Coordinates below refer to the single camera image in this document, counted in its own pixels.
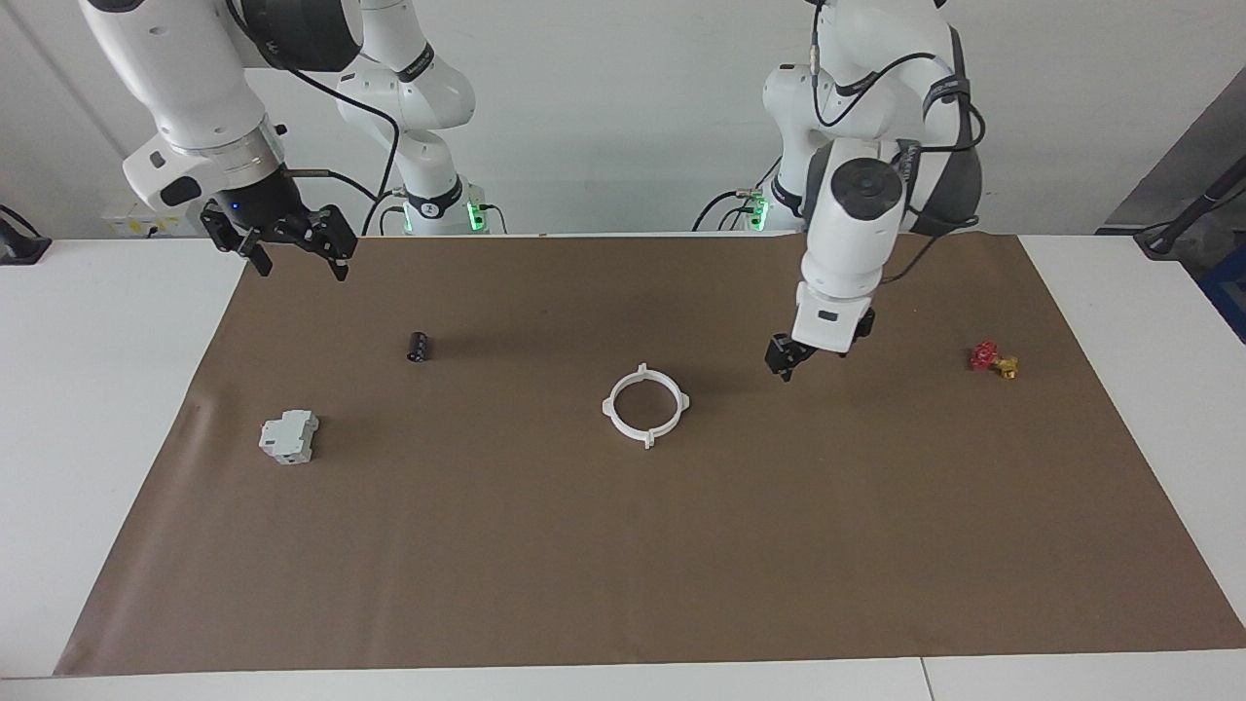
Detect black left base cable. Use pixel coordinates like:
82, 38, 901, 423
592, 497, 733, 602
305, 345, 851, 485
691, 146, 780, 235

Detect black clamp foot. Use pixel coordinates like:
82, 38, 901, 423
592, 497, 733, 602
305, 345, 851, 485
0, 204, 52, 266

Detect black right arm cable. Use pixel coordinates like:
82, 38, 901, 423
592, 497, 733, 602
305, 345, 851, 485
229, 0, 402, 210

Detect white power strip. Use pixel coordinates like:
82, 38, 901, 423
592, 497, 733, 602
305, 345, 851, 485
102, 209, 205, 240

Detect white half-ring pipe clamp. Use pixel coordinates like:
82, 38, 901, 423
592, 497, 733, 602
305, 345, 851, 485
602, 362, 651, 451
641, 365, 692, 449

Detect red-handled brass valve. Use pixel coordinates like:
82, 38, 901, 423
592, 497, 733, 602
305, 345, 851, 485
971, 343, 1020, 380

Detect gray partition panel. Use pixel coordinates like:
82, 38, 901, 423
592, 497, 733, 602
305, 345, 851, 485
1100, 66, 1246, 235

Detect black right base cable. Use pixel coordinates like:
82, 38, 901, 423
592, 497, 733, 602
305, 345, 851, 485
362, 190, 400, 237

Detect black base cable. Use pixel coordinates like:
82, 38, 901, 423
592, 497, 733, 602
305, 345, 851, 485
362, 190, 400, 237
691, 146, 780, 235

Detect brown paper table mat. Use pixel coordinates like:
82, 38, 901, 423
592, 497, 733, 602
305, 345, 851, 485
54, 232, 1246, 678

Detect black pole stand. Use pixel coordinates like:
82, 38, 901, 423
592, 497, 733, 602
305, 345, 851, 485
1134, 156, 1246, 259

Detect white circuit breaker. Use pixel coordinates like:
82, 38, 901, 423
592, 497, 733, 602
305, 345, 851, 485
258, 409, 320, 465

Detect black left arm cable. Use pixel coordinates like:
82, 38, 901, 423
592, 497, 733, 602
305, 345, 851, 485
813, 0, 984, 283

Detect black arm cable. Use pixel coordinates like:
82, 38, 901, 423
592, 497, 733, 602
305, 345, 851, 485
229, 0, 402, 210
813, 0, 984, 283

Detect blue crate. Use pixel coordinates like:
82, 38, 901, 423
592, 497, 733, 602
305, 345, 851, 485
1199, 243, 1246, 344

